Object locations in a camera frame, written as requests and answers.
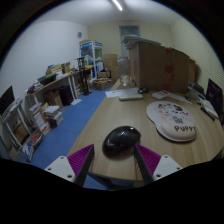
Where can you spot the small brown cardboard box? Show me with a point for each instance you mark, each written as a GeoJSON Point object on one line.
{"type": "Point", "coordinates": [192, 70]}

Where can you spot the round printed mouse pad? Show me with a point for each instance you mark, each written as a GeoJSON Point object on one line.
{"type": "Point", "coordinates": [170, 116]}

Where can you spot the black marker pen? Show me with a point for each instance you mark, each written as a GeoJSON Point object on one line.
{"type": "Point", "coordinates": [207, 113]}

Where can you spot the dark computer monitor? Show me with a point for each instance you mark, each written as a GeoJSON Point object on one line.
{"type": "Point", "coordinates": [214, 95]}

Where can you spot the cluttered wooden side desk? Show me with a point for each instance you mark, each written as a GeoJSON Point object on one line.
{"type": "Point", "coordinates": [53, 82]}

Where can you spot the white glass display cabinet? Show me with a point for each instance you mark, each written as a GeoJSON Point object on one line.
{"type": "Point", "coordinates": [90, 55]}

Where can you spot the white open notebook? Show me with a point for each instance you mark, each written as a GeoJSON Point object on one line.
{"type": "Point", "coordinates": [209, 108]}

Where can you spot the stack of books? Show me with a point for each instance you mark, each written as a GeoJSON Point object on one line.
{"type": "Point", "coordinates": [52, 115]}

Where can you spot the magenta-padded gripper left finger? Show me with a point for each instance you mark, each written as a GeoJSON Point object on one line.
{"type": "Point", "coordinates": [63, 166]}

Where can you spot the round wall clock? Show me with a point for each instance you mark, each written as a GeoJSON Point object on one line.
{"type": "Point", "coordinates": [79, 34]}

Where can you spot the white shelf unit with books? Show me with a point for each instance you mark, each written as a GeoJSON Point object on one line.
{"type": "Point", "coordinates": [23, 133]}

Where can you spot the white remote control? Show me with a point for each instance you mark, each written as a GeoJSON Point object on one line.
{"type": "Point", "coordinates": [160, 95]}

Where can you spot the black tall stand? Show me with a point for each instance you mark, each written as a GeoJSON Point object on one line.
{"type": "Point", "coordinates": [83, 75]}

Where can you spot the pile of papers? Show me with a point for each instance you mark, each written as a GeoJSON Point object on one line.
{"type": "Point", "coordinates": [136, 40]}

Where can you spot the flat white rectangular device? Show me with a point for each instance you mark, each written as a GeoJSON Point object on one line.
{"type": "Point", "coordinates": [131, 96]}

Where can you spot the black computer tower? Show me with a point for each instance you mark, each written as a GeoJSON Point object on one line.
{"type": "Point", "coordinates": [66, 95]}

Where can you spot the ceiling tube light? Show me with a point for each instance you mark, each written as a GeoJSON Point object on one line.
{"type": "Point", "coordinates": [117, 5]}

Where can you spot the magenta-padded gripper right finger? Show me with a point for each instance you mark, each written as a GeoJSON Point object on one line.
{"type": "Point", "coordinates": [165, 166]}

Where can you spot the black flat screen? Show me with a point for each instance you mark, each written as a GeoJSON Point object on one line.
{"type": "Point", "coordinates": [6, 99]}

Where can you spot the black eyeglasses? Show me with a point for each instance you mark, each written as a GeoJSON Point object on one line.
{"type": "Point", "coordinates": [143, 90]}

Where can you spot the large brown cardboard box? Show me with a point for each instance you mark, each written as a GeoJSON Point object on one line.
{"type": "Point", "coordinates": [156, 68]}

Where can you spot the clear plastic water jug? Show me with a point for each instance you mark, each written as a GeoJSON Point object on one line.
{"type": "Point", "coordinates": [124, 71]}

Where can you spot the black computer mouse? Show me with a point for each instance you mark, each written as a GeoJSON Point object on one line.
{"type": "Point", "coordinates": [120, 139]}

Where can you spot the stacked cardboard boxes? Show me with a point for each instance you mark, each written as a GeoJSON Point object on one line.
{"type": "Point", "coordinates": [111, 66]}

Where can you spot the brown cardboard box under desk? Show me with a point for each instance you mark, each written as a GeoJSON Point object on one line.
{"type": "Point", "coordinates": [53, 98]}

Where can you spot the open cardboard box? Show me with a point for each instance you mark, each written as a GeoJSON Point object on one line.
{"type": "Point", "coordinates": [101, 84]}

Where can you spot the stack of small boxes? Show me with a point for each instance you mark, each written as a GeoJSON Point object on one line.
{"type": "Point", "coordinates": [196, 91]}

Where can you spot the door with window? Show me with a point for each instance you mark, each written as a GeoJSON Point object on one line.
{"type": "Point", "coordinates": [129, 31]}

